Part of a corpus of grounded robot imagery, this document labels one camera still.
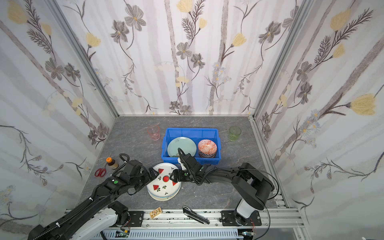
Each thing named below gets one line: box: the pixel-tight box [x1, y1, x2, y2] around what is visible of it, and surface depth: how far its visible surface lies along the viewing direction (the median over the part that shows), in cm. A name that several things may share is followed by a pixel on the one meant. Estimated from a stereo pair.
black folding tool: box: [182, 205, 211, 225], surface depth 76 cm
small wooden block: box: [149, 206, 163, 219], surface depth 77 cm
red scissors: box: [94, 167, 107, 178], surface depth 92 cm
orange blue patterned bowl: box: [198, 139, 218, 158], surface depth 93 cm
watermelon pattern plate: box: [146, 162, 182, 198], surface depth 85 cm
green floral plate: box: [167, 136, 197, 158], surface depth 103 cm
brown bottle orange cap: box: [106, 157, 119, 170], surface depth 89 cm
